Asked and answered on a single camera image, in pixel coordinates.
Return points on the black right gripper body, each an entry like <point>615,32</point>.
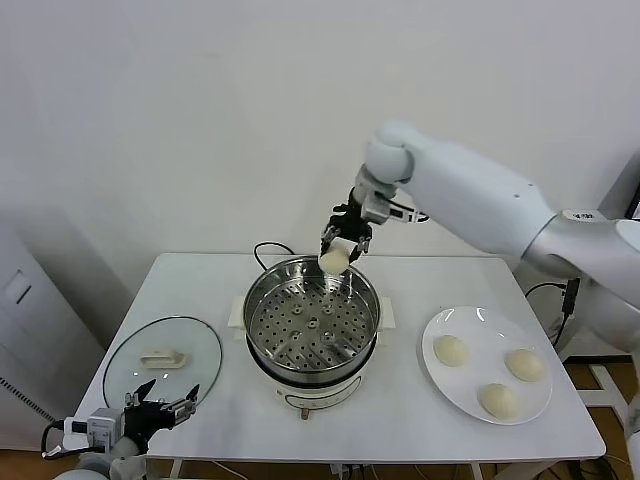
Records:
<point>352,217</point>

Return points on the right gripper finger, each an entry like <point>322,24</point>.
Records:
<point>364,244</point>
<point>330,236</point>

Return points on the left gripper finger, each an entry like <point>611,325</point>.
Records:
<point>185,404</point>
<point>142,392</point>

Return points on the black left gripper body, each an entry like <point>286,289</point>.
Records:
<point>147,417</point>

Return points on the cream steamed baozi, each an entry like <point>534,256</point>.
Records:
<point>451,350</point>
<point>332,262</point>
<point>524,364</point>
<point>499,400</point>

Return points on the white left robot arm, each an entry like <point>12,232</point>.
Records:
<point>120,450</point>

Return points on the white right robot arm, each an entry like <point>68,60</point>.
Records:
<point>475,200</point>

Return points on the stainless steel steamer basket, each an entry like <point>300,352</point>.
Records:
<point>310,325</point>

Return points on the white table leg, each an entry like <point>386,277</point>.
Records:
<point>475,471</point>
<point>177,469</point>

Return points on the white floor cabinet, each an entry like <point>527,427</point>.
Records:
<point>30,325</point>

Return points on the cream electric cooker base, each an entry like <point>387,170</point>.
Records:
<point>320,395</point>

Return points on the white round plate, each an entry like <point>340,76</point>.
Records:
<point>480,340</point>

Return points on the black hanging usb hub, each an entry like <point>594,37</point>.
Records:
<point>571,295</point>

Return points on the gray monitor with stand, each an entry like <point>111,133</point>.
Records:
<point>620,185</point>

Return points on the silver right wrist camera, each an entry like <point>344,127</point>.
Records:
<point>375,207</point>

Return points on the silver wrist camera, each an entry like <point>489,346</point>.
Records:
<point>375,207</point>
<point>102,422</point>

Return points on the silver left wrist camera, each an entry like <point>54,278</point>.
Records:
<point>102,422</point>

